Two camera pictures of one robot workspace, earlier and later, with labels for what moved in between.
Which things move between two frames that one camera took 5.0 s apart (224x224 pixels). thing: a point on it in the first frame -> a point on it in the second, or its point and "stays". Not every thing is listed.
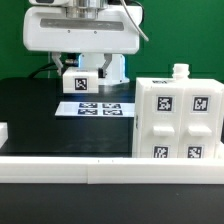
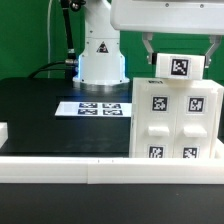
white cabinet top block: (80, 80) -> (179, 66)
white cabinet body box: (178, 117) stays
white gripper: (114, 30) -> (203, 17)
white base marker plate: (97, 109) stays
